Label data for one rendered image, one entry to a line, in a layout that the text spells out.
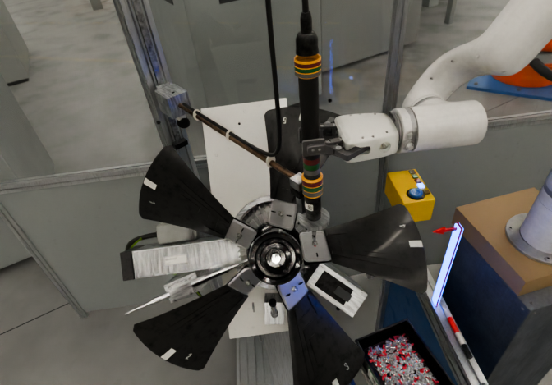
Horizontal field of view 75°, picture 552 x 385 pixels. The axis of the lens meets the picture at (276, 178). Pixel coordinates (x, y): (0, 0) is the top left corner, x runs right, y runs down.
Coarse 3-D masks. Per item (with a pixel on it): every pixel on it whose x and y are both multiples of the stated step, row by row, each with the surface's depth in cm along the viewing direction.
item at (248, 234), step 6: (234, 222) 83; (240, 222) 82; (234, 228) 84; (240, 228) 84; (246, 228) 83; (228, 234) 87; (234, 234) 86; (246, 234) 84; (252, 234) 83; (234, 240) 88; (240, 240) 87; (246, 240) 86; (252, 240) 85; (246, 246) 88
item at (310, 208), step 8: (304, 16) 53; (304, 24) 53; (304, 32) 54; (312, 32) 54; (296, 40) 55; (304, 40) 54; (312, 40) 54; (296, 48) 56; (304, 48) 55; (312, 48) 55; (304, 56) 55; (312, 200) 74; (320, 200) 75; (312, 208) 75; (320, 208) 76; (312, 216) 77; (320, 216) 78
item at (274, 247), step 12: (264, 228) 90; (276, 228) 84; (264, 240) 79; (276, 240) 80; (288, 240) 79; (252, 252) 79; (264, 252) 79; (276, 252) 80; (288, 252) 79; (300, 252) 79; (252, 264) 79; (264, 264) 79; (276, 264) 80; (288, 264) 79; (300, 264) 79; (264, 276) 79; (276, 276) 79; (288, 276) 79
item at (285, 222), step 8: (272, 200) 89; (280, 200) 87; (272, 208) 89; (280, 208) 86; (288, 208) 84; (296, 208) 82; (272, 216) 88; (280, 216) 86; (272, 224) 88; (280, 224) 85; (288, 224) 83
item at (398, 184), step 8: (392, 176) 120; (400, 176) 120; (408, 176) 119; (392, 184) 118; (400, 184) 117; (408, 184) 117; (416, 184) 116; (424, 184) 116; (384, 192) 127; (392, 192) 119; (400, 192) 114; (408, 192) 114; (392, 200) 120; (400, 200) 113; (408, 200) 111; (416, 200) 110; (424, 200) 110; (432, 200) 110; (408, 208) 111; (416, 208) 111; (424, 208) 112; (432, 208) 112; (416, 216) 114; (424, 216) 114
